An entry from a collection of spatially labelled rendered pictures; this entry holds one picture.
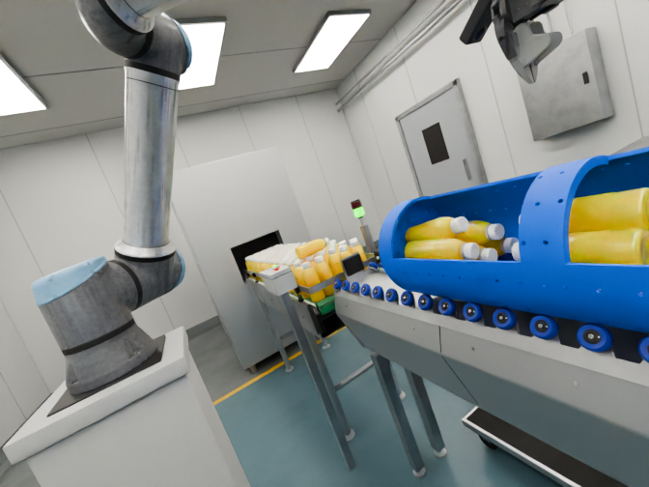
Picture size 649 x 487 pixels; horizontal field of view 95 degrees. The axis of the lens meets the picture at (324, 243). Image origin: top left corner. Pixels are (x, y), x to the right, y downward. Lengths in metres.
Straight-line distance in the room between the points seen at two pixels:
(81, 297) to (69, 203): 4.72
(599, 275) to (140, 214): 0.93
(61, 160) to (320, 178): 3.99
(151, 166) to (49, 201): 4.77
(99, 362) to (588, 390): 0.95
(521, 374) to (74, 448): 0.90
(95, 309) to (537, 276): 0.89
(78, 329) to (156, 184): 0.37
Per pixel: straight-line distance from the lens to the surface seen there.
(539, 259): 0.58
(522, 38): 0.67
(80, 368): 0.89
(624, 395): 0.68
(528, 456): 1.60
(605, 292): 0.57
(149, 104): 0.85
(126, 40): 0.78
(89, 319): 0.86
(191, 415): 0.84
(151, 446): 0.87
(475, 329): 0.79
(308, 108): 6.40
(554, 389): 0.73
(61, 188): 5.60
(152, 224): 0.91
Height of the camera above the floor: 1.32
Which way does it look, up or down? 8 degrees down
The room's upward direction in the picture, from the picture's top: 20 degrees counter-clockwise
